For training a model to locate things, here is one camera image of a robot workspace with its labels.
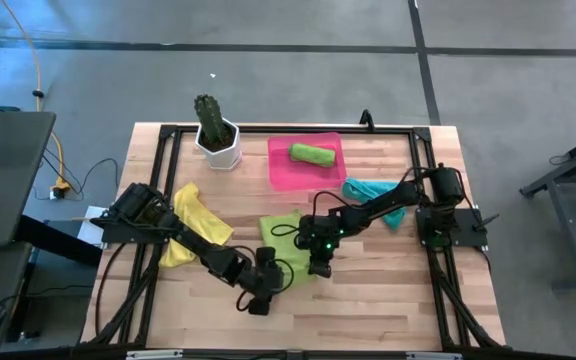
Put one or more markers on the white paper sheet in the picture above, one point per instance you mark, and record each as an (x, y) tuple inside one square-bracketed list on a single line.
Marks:
[(88, 232)]

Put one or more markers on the black aluminium table frame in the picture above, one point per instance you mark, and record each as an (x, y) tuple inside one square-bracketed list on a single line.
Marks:
[(293, 130)]

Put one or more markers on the yellow microfiber towel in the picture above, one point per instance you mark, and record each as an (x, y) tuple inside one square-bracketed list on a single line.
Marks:
[(203, 222)]

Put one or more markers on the black clamp hook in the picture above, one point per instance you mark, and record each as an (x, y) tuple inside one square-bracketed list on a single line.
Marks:
[(366, 120)]

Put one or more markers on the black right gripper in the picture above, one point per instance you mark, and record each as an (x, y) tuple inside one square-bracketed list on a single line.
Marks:
[(325, 237)]

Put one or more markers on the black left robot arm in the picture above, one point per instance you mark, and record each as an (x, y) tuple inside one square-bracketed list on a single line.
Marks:
[(193, 245)]

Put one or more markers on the green cactus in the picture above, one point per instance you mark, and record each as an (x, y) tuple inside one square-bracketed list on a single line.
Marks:
[(208, 117)]

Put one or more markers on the silver metal bracket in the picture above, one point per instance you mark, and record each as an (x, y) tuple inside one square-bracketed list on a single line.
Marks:
[(153, 355), (433, 356)]

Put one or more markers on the lime green microfiber towel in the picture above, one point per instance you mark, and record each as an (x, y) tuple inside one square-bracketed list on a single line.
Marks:
[(278, 232)]

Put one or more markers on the teal microfiber towel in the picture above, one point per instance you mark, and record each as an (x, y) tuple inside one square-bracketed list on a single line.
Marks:
[(363, 190)]

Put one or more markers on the dark grey desk top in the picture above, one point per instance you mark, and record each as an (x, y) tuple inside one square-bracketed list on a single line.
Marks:
[(8, 175)]

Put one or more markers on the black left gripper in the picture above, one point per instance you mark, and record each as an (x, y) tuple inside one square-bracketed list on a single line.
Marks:
[(263, 282)]

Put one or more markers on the yellow power plug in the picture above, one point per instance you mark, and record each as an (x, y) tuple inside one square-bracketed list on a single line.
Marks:
[(60, 190)]

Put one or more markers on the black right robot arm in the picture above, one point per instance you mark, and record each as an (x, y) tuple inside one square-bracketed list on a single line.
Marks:
[(383, 202)]

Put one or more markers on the pink plastic basket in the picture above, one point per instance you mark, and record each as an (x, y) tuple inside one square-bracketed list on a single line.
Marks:
[(288, 179)]

